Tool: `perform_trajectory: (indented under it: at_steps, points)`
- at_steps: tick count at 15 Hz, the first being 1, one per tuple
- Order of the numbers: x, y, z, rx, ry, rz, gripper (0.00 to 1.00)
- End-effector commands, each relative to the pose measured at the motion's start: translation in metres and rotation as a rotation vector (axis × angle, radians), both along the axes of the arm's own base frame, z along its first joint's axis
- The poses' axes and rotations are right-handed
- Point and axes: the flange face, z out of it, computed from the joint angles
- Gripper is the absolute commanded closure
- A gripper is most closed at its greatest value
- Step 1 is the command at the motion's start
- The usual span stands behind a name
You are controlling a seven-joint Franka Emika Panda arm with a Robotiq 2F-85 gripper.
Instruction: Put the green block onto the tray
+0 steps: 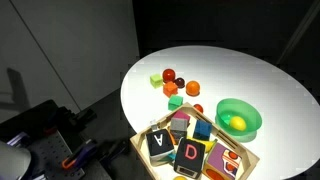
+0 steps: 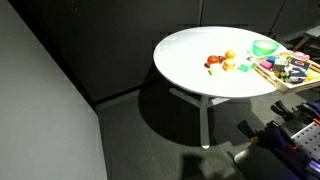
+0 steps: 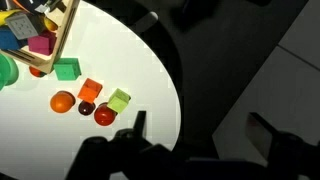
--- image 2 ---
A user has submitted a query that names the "lime green toy block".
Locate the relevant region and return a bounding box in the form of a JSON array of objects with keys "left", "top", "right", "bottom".
[{"left": 208, "top": 63, "right": 223, "bottom": 77}]

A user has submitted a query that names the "magenta toy block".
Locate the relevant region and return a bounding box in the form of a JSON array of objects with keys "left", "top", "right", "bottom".
[{"left": 259, "top": 59, "right": 274, "bottom": 71}]

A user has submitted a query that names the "grey studded toy block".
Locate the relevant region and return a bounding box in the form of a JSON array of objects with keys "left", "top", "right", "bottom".
[{"left": 272, "top": 58, "right": 288, "bottom": 73}]

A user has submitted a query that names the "wooden tray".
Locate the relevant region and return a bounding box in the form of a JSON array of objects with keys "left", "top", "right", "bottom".
[{"left": 253, "top": 50, "right": 320, "bottom": 95}]

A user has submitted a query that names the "red toy tomato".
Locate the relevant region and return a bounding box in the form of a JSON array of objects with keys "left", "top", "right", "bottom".
[{"left": 206, "top": 54, "right": 220, "bottom": 67}]

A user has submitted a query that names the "grey metal plate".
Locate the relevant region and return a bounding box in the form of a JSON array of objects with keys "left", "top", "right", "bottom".
[{"left": 233, "top": 147, "right": 278, "bottom": 180}]

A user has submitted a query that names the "green translucent bowl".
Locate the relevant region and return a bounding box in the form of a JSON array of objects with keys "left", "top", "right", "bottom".
[{"left": 251, "top": 39, "right": 281, "bottom": 57}]

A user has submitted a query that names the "black purple clamp orange tip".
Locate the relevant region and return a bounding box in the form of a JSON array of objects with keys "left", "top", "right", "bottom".
[{"left": 237, "top": 119, "right": 298, "bottom": 153}]

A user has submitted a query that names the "black fabric cube letter A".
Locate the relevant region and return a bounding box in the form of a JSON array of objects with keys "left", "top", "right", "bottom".
[{"left": 287, "top": 68, "right": 308, "bottom": 84}]

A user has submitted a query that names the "black fabric cube letter D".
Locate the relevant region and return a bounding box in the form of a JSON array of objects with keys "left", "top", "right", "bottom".
[{"left": 289, "top": 58, "right": 311, "bottom": 71}]

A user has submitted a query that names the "small yellow toy fruit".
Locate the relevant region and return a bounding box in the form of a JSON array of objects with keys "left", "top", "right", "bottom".
[{"left": 305, "top": 70, "right": 320, "bottom": 83}]

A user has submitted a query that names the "perforated metal plate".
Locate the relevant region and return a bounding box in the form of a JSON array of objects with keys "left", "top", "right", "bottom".
[{"left": 290, "top": 121, "right": 320, "bottom": 162}]

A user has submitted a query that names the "white stand with wooden leg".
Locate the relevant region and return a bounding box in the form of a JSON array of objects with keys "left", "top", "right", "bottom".
[{"left": 292, "top": 25, "right": 320, "bottom": 52}]

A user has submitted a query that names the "white table pedestal base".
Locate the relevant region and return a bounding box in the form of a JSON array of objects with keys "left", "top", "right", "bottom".
[{"left": 168, "top": 87, "right": 232, "bottom": 150}]

